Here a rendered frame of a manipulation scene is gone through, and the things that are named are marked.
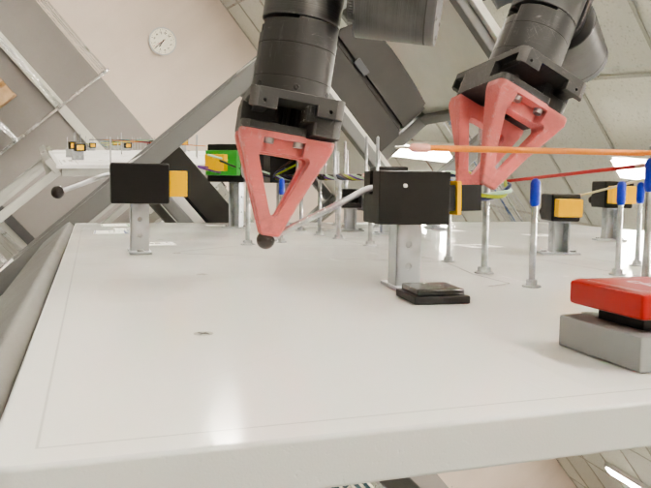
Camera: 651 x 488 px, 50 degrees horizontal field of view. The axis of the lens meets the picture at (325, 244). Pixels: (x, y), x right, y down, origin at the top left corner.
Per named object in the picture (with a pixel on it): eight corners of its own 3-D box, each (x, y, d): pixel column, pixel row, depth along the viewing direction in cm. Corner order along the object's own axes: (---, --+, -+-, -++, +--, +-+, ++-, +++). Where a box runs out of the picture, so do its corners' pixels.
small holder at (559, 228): (558, 249, 91) (561, 193, 90) (583, 256, 82) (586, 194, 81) (523, 248, 91) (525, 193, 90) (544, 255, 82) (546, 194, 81)
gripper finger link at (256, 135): (303, 237, 57) (322, 122, 56) (320, 245, 50) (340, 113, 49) (220, 225, 55) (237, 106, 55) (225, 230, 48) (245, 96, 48)
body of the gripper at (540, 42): (504, 128, 63) (533, 56, 64) (581, 106, 54) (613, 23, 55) (447, 93, 61) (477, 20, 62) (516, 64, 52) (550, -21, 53)
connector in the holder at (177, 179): (166, 196, 81) (165, 170, 80) (183, 196, 81) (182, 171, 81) (169, 197, 77) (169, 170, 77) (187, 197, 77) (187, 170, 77)
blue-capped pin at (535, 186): (517, 286, 56) (522, 178, 56) (535, 285, 57) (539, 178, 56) (527, 289, 55) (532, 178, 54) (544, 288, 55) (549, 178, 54)
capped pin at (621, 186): (628, 276, 63) (633, 180, 63) (610, 275, 64) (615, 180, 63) (623, 274, 65) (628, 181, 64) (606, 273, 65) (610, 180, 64)
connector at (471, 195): (410, 210, 56) (411, 185, 56) (465, 208, 57) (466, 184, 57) (426, 211, 53) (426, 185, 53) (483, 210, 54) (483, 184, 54)
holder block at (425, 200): (362, 221, 56) (363, 170, 55) (429, 222, 57) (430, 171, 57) (378, 225, 52) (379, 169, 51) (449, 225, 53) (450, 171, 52)
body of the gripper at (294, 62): (315, 138, 57) (329, 47, 57) (342, 129, 47) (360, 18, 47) (236, 124, 56) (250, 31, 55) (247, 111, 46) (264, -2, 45)
